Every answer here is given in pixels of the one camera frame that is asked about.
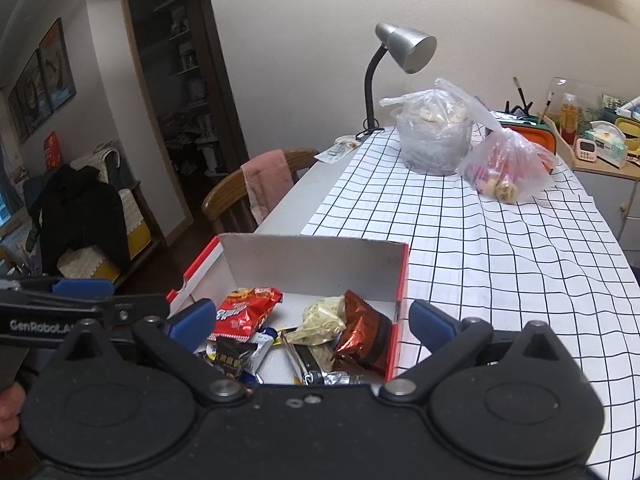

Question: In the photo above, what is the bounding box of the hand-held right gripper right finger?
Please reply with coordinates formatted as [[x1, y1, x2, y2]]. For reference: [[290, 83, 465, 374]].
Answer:
[[379, 300, 586, 403]]

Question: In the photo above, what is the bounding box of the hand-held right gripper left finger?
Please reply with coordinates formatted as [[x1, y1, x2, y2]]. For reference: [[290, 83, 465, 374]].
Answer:
[[50, 299, 248, 405]]

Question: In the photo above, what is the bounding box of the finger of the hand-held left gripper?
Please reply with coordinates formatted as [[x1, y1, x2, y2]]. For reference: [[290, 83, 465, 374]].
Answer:
[[0, 276, 116, 299], [107, 294, 171, 327]]

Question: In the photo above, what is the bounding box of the red snack packet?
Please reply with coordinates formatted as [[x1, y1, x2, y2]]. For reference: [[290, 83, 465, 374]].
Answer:
[[215, 287, 283, 343]]

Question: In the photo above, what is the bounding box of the brown foil snack packet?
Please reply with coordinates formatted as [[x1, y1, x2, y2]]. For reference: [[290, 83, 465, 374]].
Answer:
[[332, 290, 393, 376]]

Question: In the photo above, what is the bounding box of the blue white snack packet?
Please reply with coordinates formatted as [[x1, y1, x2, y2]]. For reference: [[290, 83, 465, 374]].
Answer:
[[251, 327, 279, 362]]

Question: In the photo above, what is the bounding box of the pale green snack packet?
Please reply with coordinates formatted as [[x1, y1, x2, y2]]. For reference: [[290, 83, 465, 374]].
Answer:
[[287, 296, 347, 346]]

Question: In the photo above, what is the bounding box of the silver black snack packet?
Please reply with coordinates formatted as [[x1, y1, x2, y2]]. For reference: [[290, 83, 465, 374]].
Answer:
[[295, 342, 372, 386]]

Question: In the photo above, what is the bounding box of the red cardboard box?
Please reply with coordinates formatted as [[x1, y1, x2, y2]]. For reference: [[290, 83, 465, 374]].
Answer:
[[167, 232, 410, 386]]

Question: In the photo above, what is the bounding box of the person's left hand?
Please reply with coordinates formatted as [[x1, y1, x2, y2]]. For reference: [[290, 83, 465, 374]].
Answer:
[[0, 380, 27, 456]]

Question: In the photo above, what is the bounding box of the black jacket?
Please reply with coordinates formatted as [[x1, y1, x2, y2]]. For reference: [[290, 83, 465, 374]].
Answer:
[[30, 165, 131, 271]]

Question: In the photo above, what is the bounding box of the white checked tablecloth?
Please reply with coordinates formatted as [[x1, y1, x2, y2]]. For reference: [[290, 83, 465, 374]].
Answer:
[[300, 127, 640, 480]]

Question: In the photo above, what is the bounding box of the yellow cushioned armchair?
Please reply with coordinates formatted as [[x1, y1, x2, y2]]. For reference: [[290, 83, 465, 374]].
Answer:
[[55, 147, 151, 281]]

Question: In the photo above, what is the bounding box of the wooden dining chair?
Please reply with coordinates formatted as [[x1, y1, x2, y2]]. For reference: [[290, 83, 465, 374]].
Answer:
[[202, 148, 321, 236]]

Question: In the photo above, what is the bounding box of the pink towel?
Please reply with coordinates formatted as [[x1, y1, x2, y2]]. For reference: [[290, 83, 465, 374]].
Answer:
[[241, 150, 293, 226]]

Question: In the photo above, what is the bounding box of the pink plastic bag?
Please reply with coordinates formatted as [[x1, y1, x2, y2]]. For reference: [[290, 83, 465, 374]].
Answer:
[[457, 127, 558, 204]]

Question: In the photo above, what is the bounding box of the clear plastic bag with bowl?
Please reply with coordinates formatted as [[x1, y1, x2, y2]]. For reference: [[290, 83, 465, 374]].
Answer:
[[380, 78, 501, 177]]

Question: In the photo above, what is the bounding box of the white paper packet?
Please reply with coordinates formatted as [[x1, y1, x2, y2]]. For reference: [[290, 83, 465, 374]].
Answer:
[[315, 136, 362, 163]]

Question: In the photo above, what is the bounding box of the orange collapsible basin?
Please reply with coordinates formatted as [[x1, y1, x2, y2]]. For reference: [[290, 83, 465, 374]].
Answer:
[[492, 110, 558, 166]]

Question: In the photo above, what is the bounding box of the dark storage shelf alcove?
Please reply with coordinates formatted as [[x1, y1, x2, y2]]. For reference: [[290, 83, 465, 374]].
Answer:
[[118, 0, 248, 246]]

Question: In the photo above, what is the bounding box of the white wooden sideboard cabinet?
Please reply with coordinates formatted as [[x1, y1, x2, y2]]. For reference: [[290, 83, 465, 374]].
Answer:
[[542, 115, 640, 256]]

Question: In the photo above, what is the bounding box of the calligraphy brush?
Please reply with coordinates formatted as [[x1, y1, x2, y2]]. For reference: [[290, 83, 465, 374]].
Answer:
[[512, 76, 531, 111], [537, 92, 557, 123]]

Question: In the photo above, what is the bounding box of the orange drink bottle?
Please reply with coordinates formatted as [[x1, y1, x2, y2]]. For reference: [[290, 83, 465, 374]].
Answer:
[[559, 92, 581, 146]]

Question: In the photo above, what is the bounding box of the soft tissue pack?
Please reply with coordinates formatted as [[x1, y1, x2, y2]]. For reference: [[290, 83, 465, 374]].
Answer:
[[582, 121, 630, 168]]

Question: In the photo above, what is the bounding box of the yellow tissue box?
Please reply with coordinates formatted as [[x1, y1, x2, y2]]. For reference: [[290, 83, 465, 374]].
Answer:
[[614, 117, 640, 153]]

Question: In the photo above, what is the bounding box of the silver desk lamp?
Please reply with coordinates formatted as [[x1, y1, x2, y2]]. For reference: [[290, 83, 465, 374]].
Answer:
[[356, 22, 438, 141]]

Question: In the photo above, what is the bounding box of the red wall hanging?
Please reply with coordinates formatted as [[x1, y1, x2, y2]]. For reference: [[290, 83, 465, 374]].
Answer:
[[42, 131, 61, 171]]

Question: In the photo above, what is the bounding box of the framed wall poster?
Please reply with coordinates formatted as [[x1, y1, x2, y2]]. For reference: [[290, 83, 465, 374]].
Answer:
[[7, 50, 43, 143], [39, 17, 77, 113]]

